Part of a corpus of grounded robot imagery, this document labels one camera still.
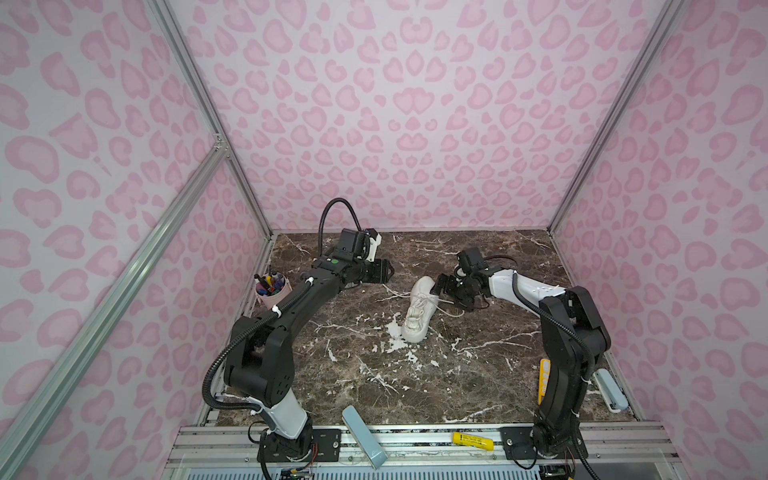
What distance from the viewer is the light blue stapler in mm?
774

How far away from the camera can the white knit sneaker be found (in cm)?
89

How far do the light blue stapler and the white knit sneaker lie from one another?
0.49 m

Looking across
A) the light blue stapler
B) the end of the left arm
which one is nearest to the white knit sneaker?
the end of the left arm

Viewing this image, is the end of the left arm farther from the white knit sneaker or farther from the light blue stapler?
the light blue stapler
